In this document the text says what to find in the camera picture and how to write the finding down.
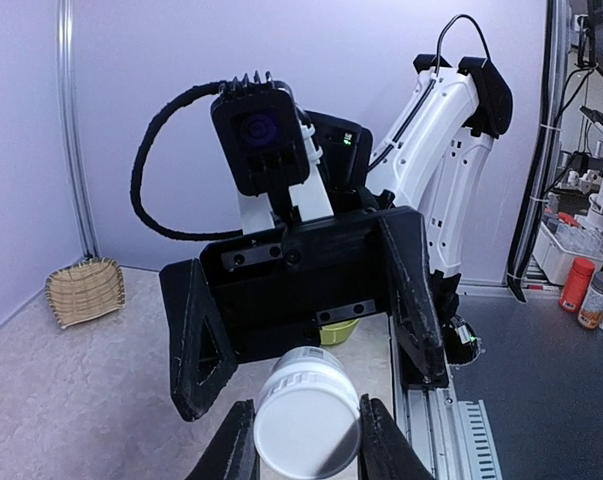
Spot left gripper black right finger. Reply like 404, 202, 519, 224
358, 394, 434, 480

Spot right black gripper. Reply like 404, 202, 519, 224
160, 207, 449, 422

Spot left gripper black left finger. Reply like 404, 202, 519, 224
186, 400, 260, 480

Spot white pill bottle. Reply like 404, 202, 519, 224
253, 346, 362, 479

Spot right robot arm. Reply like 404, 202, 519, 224
160, 54, 513, 422

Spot lime green bowl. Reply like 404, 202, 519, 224
320, 319, 359, 346

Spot woven bamboo tray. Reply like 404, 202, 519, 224
45, 258, 126, 329

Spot grey capped spice jar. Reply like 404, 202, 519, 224
577, 271, 603, 330

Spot white storage bin background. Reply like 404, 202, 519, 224
532, 214, 603, 286

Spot orange capped bottle background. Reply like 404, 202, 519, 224
559, 257, 595, 313

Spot front aluminium rail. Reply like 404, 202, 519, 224
388, 289, 532, 480

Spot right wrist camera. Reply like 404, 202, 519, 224
209, 69, 335, 236

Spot left aluminium frame post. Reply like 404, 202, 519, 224
56, 0, 100, 259

